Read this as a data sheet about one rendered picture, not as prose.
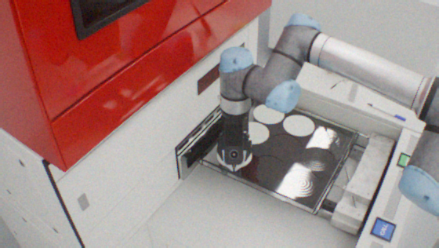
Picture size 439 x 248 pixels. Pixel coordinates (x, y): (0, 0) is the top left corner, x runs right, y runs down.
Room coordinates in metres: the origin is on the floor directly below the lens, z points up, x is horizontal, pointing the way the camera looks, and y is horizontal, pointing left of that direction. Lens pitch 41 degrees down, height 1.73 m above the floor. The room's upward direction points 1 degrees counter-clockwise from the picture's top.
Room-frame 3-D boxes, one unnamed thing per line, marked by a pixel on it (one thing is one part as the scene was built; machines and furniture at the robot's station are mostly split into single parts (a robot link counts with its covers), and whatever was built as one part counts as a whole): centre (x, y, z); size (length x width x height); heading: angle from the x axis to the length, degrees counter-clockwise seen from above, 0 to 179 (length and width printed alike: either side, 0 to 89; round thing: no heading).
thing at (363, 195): (0.67, -0.38, 0.89); 0.08 x 0.03 x 0.03; 57
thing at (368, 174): (0.74, -0.42, 0.87); 0.36 x 0.08 x 0.03; 147
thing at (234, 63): (0.78, -0.04, 1.21); 0.09 x 0.08 x 0.11; 49
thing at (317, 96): (1.14, -0.48, 0.89); 0.62 x 0.35 x 0.14; 57
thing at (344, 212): (0.60, -0.34, 0.89); 0.08 x 0.03 x 0.03; 57
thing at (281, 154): (0.87, -0.19, 0.90); 0.34 x 0.34 x 0.01; 57
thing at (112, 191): (0.83, 0.10, 1.02); 0.82 x 0.03 x 0.40; 147
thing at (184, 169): (0.97, -0.01, 0.89); 0.44 x 0.02 x 0.10; 147
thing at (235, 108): (0.78, -0.04, 1.13); 0.08 x 0.08 x 0.05
